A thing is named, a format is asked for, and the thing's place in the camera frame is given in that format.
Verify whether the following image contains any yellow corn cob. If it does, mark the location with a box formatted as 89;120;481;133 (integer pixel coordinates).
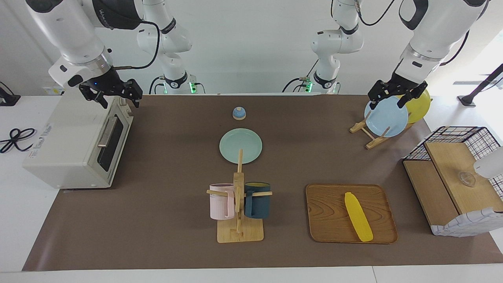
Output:
345;192;373;242

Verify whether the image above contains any dark blue mug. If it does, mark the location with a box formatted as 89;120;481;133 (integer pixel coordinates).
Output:
244;182;271;219

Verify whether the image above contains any black camera stand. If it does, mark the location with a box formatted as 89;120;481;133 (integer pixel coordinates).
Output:
458;64;503;107

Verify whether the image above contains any coiled black cable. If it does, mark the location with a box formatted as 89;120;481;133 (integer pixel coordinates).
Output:
0;128;36;154

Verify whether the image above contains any white rounded device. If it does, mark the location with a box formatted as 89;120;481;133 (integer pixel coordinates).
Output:
473;146;503;179

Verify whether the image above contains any white toaster oven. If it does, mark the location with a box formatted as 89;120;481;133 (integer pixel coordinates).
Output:
22;96;134;189

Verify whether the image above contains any small clear glass dish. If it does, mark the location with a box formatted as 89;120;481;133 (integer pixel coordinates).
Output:
457;171;477;187

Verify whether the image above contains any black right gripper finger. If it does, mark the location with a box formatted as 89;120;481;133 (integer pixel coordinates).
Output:
94;91;109;110
128;80;143;108

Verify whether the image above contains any wooden serving tray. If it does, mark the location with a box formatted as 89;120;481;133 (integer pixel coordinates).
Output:
306;184;398;244

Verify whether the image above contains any brown table mat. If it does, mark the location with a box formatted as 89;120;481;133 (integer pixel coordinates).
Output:
22;94;503;272

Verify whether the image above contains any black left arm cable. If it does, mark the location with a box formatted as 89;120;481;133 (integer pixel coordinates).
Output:
353;0;471;67

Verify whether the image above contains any light blue plate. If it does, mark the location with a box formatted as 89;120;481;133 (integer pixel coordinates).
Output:
364;96;409;138

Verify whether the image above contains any wire basket with wooden shelves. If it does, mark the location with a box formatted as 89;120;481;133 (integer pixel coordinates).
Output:
403;126;503;237

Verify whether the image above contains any yellow plate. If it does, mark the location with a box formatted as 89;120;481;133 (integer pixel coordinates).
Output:
397;89;431;124

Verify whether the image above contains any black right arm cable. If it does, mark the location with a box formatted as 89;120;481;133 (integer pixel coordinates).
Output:
113;20;162;71

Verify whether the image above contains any black base cable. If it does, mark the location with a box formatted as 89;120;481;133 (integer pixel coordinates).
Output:
283;59;319;93
149;76;166;95

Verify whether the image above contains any pink mug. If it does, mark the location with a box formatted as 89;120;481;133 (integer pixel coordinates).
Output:
209;183;236;221

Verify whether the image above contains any mint green plate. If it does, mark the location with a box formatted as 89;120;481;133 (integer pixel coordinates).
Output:
219;129;263;164

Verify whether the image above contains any wooden mug rack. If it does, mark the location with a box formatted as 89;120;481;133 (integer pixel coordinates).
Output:
207;149;273;243

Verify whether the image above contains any black clamp mount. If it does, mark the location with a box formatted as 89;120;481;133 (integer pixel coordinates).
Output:
0;82;21;107

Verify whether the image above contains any wooden plate rack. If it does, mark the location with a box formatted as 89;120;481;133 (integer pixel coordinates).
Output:
350;114;415;150

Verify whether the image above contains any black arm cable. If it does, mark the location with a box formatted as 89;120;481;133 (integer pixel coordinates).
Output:
113;20;162;71
353;0;471;67

